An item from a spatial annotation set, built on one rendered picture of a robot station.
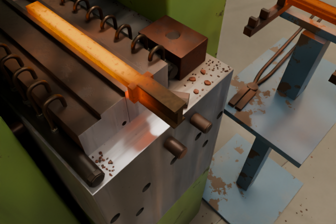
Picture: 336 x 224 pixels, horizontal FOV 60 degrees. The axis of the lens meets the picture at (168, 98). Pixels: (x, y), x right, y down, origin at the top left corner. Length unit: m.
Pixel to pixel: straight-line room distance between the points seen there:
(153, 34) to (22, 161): 0.37
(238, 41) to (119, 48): 1.69
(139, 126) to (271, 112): 0.45
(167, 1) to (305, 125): 0.49
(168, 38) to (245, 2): 2.05
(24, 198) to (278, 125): 0.65
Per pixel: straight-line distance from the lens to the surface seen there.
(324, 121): 0.91
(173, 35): 0.61
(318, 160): 1.71
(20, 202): 0.76
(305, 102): 0.93
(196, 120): 0.58
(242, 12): 2.50
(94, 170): 0.47
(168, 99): 0.44
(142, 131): 0.53
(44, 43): 0.62
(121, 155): 0.51
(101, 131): 0.50
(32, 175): 0.71
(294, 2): 0.80
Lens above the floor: 1.36
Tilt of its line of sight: 50 degrees down
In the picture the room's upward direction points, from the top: straight up
